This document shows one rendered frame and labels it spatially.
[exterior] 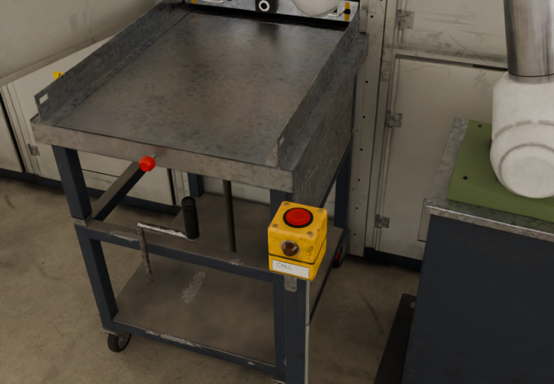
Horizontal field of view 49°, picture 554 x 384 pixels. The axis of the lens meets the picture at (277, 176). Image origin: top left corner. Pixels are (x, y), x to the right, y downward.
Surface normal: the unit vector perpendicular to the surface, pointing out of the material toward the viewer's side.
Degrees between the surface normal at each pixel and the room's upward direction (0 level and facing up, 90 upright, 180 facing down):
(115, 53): 90
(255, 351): 0
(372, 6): 90
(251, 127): 0
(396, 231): 90
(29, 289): 0
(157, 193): 90
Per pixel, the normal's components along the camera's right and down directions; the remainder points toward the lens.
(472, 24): -0.33, 0.57
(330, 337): -0.02, -0.80
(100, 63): 0.94, 0.18
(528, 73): -0.65, 0.45
